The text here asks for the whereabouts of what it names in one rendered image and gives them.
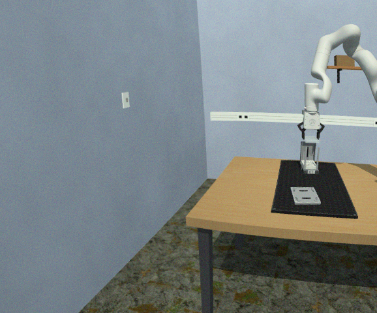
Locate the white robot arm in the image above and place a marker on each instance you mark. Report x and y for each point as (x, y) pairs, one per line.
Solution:
(349, 35)

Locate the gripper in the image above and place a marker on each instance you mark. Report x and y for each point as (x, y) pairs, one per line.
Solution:
(311, 121)

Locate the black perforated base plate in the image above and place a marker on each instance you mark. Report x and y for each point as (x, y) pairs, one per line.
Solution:
(328, 184)

